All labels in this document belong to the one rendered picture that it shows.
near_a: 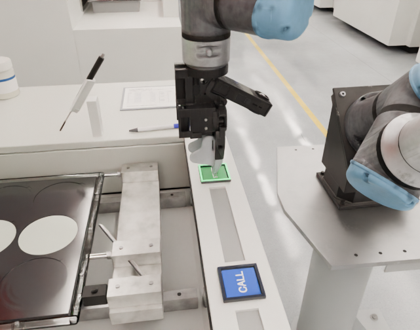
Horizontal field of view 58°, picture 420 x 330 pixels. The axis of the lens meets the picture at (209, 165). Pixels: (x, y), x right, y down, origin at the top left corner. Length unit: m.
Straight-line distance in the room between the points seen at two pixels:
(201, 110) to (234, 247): 0.22
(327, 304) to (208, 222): 0.62
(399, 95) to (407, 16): 4.44
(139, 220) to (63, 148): 0.25
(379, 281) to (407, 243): 1.07
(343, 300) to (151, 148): 0.66
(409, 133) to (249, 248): 0.27
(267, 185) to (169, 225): 1.56
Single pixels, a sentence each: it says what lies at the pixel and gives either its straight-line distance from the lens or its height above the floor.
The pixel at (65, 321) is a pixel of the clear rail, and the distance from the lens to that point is 0.61.
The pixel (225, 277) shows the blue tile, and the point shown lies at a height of 0.96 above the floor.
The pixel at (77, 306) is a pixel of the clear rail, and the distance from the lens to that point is 0.62.
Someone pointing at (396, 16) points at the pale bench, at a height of 0.41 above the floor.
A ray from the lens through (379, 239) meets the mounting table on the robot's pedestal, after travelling 0.87.
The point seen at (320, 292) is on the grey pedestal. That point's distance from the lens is 1.15.
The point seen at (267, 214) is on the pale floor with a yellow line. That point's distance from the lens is 2.13.
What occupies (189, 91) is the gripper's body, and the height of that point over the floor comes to 1.14.
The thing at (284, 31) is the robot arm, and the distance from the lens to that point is 0.50.
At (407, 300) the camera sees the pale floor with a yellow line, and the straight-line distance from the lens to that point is 1.92.
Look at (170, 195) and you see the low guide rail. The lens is 0.86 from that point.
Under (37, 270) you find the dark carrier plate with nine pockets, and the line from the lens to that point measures 0.69.
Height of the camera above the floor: 1.38
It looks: 33 degrees down
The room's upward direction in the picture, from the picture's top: straight up
